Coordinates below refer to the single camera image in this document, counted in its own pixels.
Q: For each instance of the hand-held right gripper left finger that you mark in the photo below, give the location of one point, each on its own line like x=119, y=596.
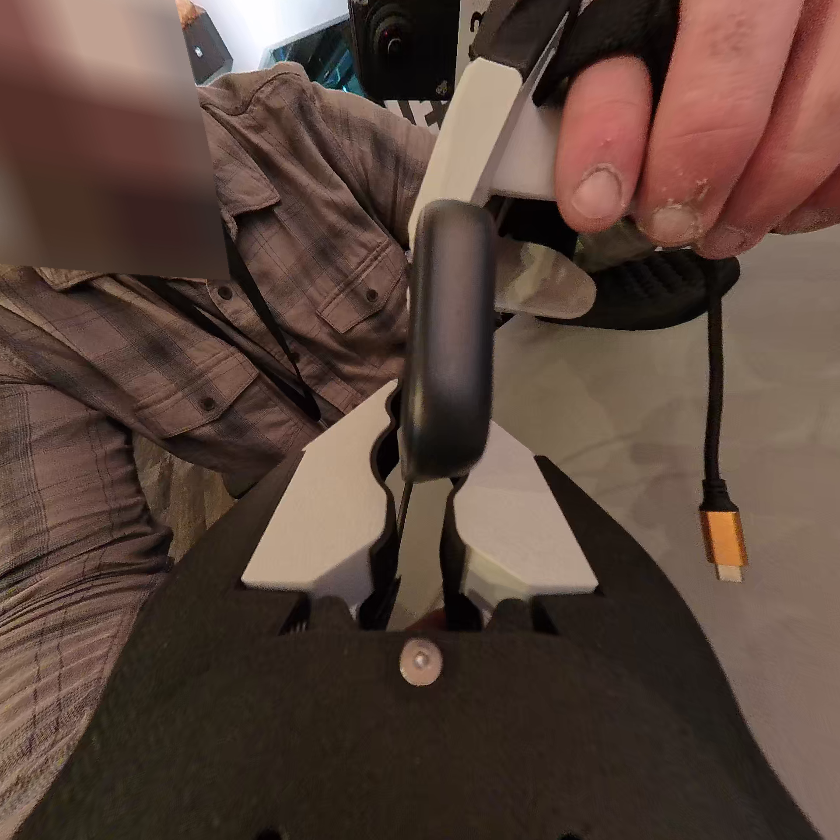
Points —
x=315, y=525

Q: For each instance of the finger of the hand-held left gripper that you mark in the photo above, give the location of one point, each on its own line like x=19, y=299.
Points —
x=525, y=157
x=472, y=124

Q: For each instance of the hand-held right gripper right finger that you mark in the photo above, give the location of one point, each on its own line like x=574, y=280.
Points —
x=525, y=525

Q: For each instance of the black usb hub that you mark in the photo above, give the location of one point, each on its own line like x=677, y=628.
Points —
x=446, y=361

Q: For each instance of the person's left hand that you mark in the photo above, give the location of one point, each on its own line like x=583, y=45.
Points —
x=735, y=118

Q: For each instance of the person's torso plaid shirt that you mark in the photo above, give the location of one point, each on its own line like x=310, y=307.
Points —
x=295, y=197

